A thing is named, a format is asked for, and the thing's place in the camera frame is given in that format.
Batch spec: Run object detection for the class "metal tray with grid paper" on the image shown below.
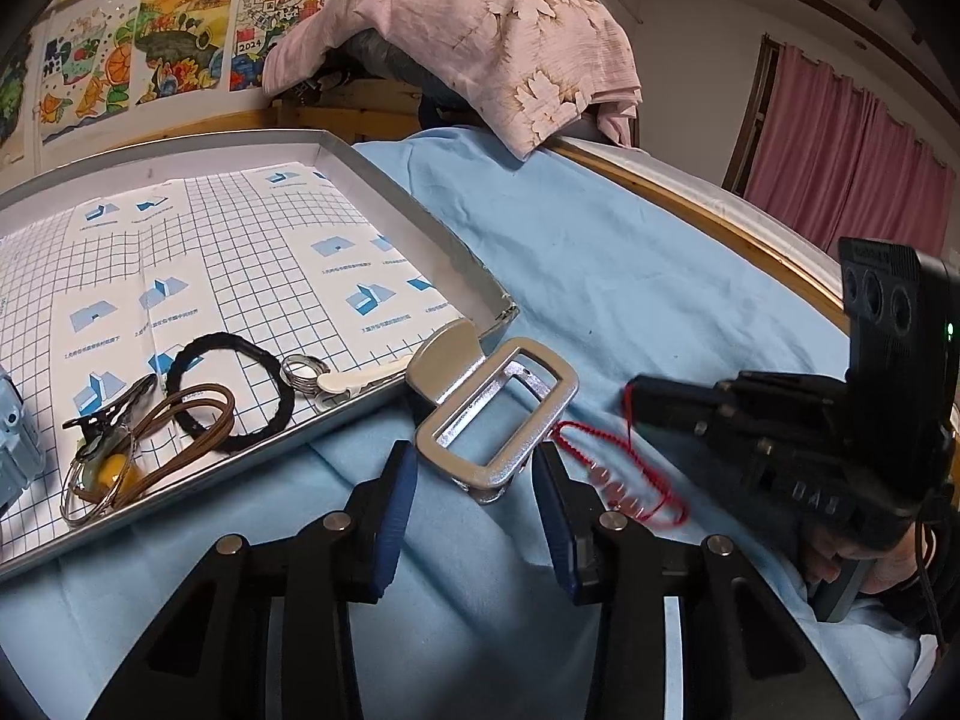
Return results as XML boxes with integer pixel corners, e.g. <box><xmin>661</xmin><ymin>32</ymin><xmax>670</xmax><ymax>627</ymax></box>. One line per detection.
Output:
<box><xmin>0</xmin><ymin>129</ymin><xmax>520</xmax><ymax>584</ymax></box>

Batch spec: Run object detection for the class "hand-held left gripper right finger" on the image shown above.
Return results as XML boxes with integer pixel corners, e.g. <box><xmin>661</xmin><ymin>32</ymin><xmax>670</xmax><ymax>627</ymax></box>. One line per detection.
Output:
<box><xmin>531</xmin><ymin>441</ymin><xmax>860</xmax><ymax>720</ymax></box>

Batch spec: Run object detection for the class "turtle wall poster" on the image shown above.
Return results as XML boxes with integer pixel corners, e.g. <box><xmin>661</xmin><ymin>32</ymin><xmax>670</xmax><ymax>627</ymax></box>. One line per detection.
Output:
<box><xmin>135</xmin><ymin>0</ymin><xmax>248</xmax><ymax>106</ymax></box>

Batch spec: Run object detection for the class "blue wrist watch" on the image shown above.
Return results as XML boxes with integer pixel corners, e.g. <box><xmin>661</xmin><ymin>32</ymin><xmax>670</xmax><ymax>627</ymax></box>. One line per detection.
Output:
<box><xmin>0</xmin><ymin>364</ymin><xmax>46</xmax><ymax>503</ymax></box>

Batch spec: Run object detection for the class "dark grey cloth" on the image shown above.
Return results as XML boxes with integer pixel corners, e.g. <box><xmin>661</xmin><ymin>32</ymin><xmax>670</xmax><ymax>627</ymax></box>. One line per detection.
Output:
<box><xmin>322</xmin><ymin>30</ymin><xmax>481</xmax><ymax>128</ymax></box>

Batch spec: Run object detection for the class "pink curtain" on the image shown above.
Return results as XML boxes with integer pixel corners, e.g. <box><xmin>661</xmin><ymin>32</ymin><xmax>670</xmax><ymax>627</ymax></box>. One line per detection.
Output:
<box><xmin>742</xmin><ymin>41</ymin><xmax>960</xmax><ymax>260</ymax></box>

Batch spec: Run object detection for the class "person's right hand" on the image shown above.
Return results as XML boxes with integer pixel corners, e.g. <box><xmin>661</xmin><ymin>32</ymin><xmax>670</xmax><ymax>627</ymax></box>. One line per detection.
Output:
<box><xmin>796</xmin><ymin>521</ymin><xmax>922</xmax><ymax>595</ymax></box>

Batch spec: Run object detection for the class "silver metal buckle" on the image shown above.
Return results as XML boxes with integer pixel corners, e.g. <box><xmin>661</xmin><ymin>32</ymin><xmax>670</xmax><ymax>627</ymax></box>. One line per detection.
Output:
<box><xmin>405</xmin><ymin>319</ymin><xmax>581</xmax><ymax>505</ymax></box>

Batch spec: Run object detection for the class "brown wooden window frame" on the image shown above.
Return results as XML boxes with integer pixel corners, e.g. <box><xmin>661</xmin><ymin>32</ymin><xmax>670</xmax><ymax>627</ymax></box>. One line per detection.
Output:
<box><xmin>720</xmin><ymin>34</ymin><xmax>781</xmax><ymax>196</ymax></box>

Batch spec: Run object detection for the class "pink floral cloth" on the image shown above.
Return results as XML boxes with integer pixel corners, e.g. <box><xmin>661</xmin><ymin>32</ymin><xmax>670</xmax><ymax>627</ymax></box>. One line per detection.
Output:
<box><xmin>262</xmin><ymin>0</ymin><xmax>644</xmax><ymax>161</ymax></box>

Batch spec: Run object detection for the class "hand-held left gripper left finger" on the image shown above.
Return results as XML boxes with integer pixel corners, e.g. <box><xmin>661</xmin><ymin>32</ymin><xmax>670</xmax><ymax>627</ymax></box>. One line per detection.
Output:
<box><xmin>86</xmin><ymin>441</ymin><xmax>419</xmax><ymax>720</ymax></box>

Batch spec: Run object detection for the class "cream plastic strip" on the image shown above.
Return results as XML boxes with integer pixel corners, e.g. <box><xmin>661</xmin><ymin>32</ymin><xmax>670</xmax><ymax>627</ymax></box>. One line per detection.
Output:
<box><xmin>311</xmin><ymin>355</ymin><xmax>413</xmax><ymax>412</ymax></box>

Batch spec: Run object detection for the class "light blue bedsheet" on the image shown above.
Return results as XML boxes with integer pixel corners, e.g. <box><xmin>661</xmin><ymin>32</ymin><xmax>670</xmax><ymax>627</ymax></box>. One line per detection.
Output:
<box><xmin>0</xmin><ymin>126</ymin><xmax>923</xmax><ymax>720</ymax></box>

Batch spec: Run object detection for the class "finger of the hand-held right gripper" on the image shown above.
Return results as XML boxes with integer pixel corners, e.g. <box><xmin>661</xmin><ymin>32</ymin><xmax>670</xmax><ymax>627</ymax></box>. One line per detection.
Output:
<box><xmin>625</xmin><ymin>373</ymin><xmax>752</xmax><ymax>434</ymax></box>

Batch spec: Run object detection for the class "small metal key ring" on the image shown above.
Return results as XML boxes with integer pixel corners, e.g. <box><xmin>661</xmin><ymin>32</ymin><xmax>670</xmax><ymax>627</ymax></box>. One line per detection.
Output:
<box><xmin>281</xmin><ymin>354</ymin><xmax>331</xmax><ymax>395</ymax></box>

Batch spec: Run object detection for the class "black metal hair clip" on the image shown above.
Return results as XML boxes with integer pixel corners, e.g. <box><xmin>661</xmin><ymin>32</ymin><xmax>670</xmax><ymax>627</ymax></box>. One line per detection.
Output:
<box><xmin>62</xmin><ymin>373</ymin><xmax>160</xmax><ymax>440</ymax></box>

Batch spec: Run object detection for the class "wire ring with yellow pendant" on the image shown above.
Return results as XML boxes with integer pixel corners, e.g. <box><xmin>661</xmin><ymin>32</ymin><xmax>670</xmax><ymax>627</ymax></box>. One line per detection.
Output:
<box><xmin>61</xmin><ymin>424</ymin><xmax>143</xmax><ymax>527</ymax></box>

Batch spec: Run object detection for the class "red beaded string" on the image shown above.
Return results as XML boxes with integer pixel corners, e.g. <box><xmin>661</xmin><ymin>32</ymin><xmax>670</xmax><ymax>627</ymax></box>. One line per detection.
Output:
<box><xmin>551</xmin><ymin>382</ymin><xmax>689</xmax><ymax>527</ymax></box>

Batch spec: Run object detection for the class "brown cord loop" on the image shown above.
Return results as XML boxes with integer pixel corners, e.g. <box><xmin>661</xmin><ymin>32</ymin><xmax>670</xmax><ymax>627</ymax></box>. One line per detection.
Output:
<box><xmin>124</xmin><ymin>382</ymin><xmax>235</xmax><ymax>500</ymax></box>

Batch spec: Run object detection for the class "doodle wall poster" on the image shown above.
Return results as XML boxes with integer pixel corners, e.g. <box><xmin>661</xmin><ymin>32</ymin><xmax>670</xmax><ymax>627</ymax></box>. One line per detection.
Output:
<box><xmin>229</xmin><ymin>0</ymin><xmax>368</xmax><ymax>91</ymax></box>

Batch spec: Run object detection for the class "wooden bed frame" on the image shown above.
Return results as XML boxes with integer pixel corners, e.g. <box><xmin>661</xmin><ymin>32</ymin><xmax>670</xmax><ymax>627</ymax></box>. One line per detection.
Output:
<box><xmin>112</xmin><ymin>79</ymin><xmax>852</xmax><ymax>331</ymax></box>

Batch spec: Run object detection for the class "black hair tie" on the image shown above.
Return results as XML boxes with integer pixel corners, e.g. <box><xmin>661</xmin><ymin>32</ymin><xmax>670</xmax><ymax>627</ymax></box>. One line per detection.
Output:
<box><xmin>165</xmin><ymin>331</ymin><xmax>295</xmax><ymax>455</ymax></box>

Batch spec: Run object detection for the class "fish wall poster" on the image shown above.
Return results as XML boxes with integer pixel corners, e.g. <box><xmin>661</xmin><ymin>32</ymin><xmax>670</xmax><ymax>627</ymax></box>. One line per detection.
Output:
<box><xmin>34</xmin><ymin>7</ymin><xmax>143</xmax><ymax>143</ymax></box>

